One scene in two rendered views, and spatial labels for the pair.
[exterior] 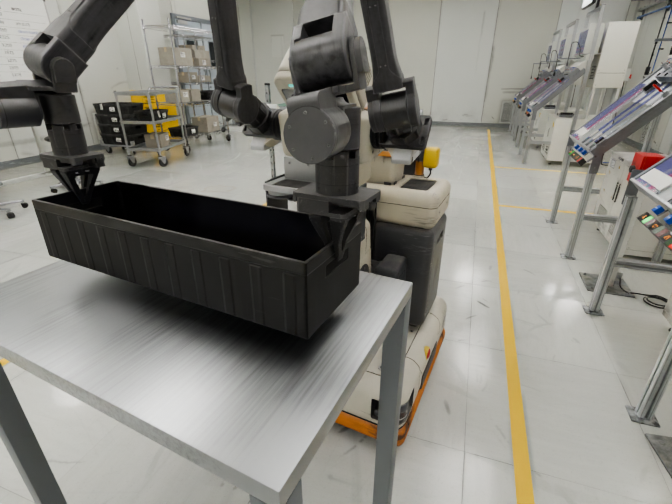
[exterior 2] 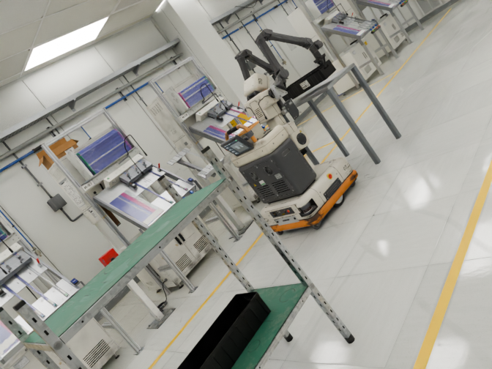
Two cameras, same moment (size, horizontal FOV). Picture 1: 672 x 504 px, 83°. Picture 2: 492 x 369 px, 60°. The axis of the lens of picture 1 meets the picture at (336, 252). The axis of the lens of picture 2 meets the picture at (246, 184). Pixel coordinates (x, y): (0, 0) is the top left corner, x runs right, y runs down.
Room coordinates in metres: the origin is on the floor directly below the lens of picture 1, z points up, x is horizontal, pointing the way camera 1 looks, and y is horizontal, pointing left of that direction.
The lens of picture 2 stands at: (4.44, 1.46, 1.20)
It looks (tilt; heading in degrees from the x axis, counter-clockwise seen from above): 10 degrees down; 212
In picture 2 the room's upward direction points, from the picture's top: 37 degrees counter-clockwise
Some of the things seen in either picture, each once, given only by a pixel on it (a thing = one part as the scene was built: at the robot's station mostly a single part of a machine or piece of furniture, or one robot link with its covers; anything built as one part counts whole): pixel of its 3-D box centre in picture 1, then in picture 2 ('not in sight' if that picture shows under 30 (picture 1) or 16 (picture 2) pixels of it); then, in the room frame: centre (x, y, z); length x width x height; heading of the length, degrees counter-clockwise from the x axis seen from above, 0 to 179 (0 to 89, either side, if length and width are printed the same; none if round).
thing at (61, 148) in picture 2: not in sight; (67, 144); (1.17, -2.02, 1.82); 0.68 x 0.30 x 0.20; 161
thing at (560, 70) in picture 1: (564, 87); not in sight; (7.00, -3.84, 0.95); 1.37 x 0.82 x 1.90; 71
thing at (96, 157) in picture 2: not in sight; (104, 151); (1.17, -1.70, 1.52); 0.51 x 0.13 x 0.27; 161
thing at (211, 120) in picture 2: not in sight; (237, 148); (-0.14, -1.18, 0.65); 1.01 x 0.73 x 1.29; 71
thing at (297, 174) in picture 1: (317, 199); (280, 112); (1.02, 0.05, 0.84); 0.28 x 0.16 x 0.22; 64
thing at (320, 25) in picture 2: not in sight; (333, 37); (-3.54, -0.20, 0.95); 1.36 x 0.82 x 1.90; 71
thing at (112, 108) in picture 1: (123, 128); not in sight; (6.35, 3.38, 0.38); 0.65 x 0.46 x 0.75; 74
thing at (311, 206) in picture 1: (331, 227); not in sight; (0.50, 0.01, 0.97); 0.07 x 0.07 x 0.09; 64
